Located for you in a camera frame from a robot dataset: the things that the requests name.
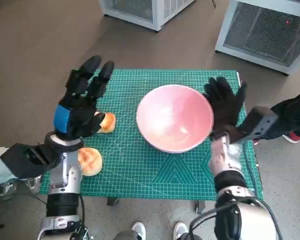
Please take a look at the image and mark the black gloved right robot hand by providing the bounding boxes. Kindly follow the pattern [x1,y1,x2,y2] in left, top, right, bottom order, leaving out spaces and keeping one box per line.
[202,76,248,141]

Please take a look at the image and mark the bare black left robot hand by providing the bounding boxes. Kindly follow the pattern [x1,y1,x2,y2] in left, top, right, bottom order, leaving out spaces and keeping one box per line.
[52,55,115,140]

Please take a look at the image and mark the smooth round toy bread bun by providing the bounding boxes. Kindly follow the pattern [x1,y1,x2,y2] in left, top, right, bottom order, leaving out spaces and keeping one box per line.
[93,111,117,134]

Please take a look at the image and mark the crosshatch round toy bread bun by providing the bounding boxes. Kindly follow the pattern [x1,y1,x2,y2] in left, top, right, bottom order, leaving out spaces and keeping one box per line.
[77,147,103,177]

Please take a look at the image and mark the pink bowl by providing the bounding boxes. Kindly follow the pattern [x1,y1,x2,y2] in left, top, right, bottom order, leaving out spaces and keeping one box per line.
[136,84,215,154]

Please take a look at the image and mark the person in dark trousers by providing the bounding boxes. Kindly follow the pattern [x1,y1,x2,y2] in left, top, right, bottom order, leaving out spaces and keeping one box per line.
[253,79,300,146]

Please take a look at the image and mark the green cutting mat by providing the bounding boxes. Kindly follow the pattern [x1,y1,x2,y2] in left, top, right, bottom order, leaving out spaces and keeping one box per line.
[38,68,264,202]

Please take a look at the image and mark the white cabinet with mesh panel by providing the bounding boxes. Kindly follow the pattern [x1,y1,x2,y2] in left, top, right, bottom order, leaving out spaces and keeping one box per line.
[214,0,300,75]

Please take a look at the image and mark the white cabinet with vents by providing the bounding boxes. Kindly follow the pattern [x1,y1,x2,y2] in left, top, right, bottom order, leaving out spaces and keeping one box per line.
[98,0,197,32]

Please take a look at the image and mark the black device with connectors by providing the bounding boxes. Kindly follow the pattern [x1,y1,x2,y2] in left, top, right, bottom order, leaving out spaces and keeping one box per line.
[71,219,91,240]

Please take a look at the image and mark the person with white shoes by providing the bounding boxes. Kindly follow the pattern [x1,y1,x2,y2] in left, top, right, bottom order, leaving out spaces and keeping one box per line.
[112,221,198,240]

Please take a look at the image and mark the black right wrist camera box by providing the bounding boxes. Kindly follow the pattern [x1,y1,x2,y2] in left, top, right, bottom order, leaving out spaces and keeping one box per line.
[227,104,278,145]

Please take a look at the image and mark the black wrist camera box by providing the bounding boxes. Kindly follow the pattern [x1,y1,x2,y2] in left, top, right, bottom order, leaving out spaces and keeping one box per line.
[0,142,63,180]
[227,104,278,145]

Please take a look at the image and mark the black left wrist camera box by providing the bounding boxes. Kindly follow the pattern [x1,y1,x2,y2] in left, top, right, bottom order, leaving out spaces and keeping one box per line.
[0,142,63,180]

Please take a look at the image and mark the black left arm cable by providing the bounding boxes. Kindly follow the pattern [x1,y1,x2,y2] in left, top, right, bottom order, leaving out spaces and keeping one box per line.
[78,194,90,227]

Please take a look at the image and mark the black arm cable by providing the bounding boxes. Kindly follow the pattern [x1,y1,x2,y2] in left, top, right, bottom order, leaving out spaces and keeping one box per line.
[188,197,283,240]
[78,194,90,227]

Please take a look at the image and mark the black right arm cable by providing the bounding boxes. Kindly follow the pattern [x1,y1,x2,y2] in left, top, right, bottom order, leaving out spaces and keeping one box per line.
[188,197,283,240]

